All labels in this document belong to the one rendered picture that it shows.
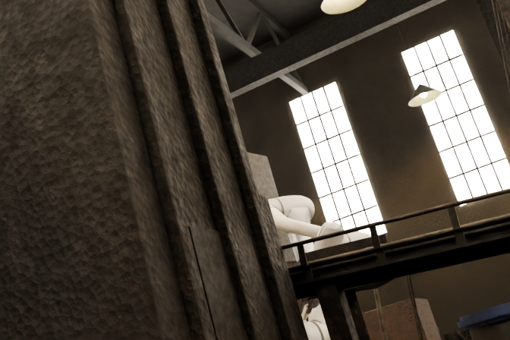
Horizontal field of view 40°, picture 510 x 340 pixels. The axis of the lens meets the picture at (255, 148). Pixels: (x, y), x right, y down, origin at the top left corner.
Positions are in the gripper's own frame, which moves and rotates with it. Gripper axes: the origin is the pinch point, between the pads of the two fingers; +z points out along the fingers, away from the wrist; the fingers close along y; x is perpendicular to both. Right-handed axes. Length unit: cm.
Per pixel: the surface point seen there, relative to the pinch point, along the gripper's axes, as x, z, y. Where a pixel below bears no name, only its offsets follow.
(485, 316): 1, -39, 68
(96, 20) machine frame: -142, -117, 13
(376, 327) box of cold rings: 257, 133, -80
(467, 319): 2, -34, 62
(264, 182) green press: 378, 123, -322
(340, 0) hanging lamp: 478, -92, -360
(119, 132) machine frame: -146, -100, 32
